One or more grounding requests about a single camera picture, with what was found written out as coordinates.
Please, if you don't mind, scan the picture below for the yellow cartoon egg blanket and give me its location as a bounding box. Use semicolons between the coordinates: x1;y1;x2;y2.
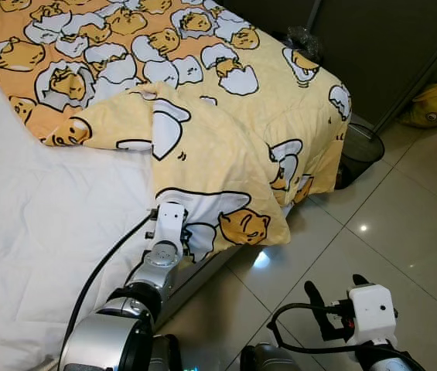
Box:
0;0;353;264

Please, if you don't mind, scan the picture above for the dark grey robot right leg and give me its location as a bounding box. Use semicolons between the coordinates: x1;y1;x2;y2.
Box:
240;342;306;371

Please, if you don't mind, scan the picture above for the dark grey robot leg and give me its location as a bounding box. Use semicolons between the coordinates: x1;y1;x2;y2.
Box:
150;334;184;371
240;342;306;371

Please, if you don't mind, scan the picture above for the dark grey robot left leg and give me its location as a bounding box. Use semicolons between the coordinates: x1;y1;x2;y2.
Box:
150;334;184;371

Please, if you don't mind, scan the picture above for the black mesh wastebasket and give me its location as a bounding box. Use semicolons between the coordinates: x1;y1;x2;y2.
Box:
334;116;387;190

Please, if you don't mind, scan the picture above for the white sheeted bed mattress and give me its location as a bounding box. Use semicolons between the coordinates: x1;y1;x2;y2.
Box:
0;54;242;371

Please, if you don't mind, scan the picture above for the yellow plush toy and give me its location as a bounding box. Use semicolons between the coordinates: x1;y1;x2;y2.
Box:
398;77;437;130

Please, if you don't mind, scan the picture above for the grey crumpled plastic bag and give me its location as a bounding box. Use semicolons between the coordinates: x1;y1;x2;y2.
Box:
284;26;323;64

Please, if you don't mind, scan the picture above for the dark wardrobe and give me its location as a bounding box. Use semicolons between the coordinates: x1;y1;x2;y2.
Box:
222;0;437;132

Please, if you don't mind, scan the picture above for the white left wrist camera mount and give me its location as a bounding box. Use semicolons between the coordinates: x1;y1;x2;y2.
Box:
155;203;189;247

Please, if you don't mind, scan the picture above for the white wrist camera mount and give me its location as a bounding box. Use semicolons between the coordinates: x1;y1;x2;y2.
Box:
347;284;398;345
155;203;189;247

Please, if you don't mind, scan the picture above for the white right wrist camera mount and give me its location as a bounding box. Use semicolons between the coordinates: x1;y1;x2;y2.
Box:
347;284;398;345

